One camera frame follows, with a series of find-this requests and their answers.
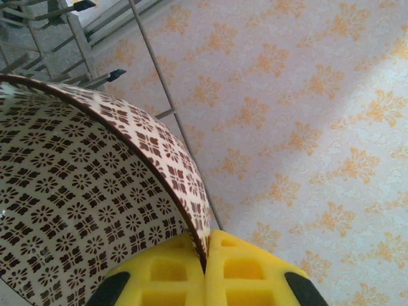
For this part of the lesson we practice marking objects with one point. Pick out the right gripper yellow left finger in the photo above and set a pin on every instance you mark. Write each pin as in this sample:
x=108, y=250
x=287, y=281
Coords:
x=165, y=277

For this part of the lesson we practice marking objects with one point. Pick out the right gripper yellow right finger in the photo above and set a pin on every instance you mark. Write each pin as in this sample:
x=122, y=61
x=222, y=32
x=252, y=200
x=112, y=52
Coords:
x=248, y=274

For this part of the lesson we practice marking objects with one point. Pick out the brown geometric patterned bowl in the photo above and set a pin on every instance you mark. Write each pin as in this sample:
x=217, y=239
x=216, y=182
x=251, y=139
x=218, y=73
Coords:
x=79, y=191

